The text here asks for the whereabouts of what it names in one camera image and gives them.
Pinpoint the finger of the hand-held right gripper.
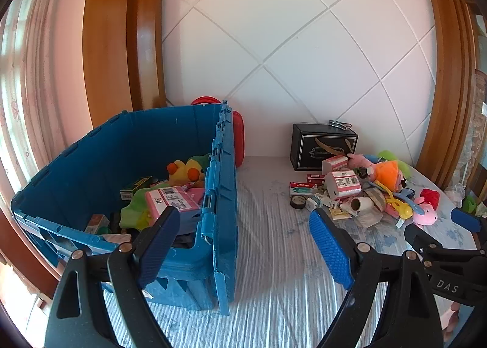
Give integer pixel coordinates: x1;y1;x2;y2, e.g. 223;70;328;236
404;224;476;258
451;208;483;235

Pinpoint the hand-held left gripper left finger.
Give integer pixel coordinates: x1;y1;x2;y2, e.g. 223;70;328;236
44;207;181;348

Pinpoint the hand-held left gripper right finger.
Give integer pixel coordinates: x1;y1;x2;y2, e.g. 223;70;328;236
309;208;444;348

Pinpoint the large pink tissue pack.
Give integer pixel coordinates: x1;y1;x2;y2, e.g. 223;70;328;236
324;169;362;198

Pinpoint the blue plastic storage crate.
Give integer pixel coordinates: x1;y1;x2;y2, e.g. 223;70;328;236
11;100;238;316

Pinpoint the cloth-covered desktop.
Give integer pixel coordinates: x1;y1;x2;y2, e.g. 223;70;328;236
103;156;478;348

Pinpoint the person's right hand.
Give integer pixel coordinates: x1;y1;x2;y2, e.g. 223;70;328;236
442;300;464;333

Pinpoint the pink pig plush red dress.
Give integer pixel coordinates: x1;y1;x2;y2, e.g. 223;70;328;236
413;188;442;228

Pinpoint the white plastic bag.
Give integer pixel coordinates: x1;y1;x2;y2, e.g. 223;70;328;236
443;183;467;204

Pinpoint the yellow plastic toy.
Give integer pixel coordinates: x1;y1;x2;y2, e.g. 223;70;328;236
371;181;413;219

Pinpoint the blue toy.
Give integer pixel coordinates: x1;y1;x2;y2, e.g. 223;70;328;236
396;188;425;215

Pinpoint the light green plush toy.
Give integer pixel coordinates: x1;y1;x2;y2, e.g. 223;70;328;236
120;190;160;231

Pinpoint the pink box in crate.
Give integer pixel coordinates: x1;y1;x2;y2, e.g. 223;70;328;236
145;186;198;225

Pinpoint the white paper roll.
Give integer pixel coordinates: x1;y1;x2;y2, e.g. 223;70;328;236
344;196;374;217

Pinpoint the beige tape roll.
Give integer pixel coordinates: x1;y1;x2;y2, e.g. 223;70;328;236
363;186;389;210

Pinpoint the red and teal medicine box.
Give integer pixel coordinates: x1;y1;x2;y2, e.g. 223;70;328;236
290;181;318;197

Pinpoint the pink flat box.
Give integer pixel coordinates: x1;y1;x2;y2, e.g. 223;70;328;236
183;187;206;206

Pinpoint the orange small box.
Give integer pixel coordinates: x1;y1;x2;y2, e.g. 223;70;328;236
84;213;111;235

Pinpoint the orange plush toy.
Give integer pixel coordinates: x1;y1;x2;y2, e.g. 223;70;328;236
371;161;404;187

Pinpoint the dark green cardboard box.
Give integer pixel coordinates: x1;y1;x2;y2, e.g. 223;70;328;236
120;177;155;200

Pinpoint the bright green plush toy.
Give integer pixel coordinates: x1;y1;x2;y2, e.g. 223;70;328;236
377;149;412;177

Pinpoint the small pink tissue pack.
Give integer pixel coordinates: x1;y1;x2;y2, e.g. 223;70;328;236
323;155;349;177

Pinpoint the yellow duck plush toy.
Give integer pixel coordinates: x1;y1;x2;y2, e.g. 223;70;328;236
167;158;206;187

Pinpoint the pink plush toy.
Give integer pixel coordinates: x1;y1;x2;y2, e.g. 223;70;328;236
346;153;377;171

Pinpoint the black gift box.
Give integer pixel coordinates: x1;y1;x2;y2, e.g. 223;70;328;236
290;123;359;172

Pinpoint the red plastic case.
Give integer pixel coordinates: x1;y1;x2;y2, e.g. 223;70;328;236
190;96;246;170

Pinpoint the pink curtain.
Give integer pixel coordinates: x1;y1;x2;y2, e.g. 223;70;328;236
0;0;100;242

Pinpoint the wooden frame post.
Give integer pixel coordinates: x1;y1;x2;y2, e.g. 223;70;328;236
415;0;480;189
82;0;166;128

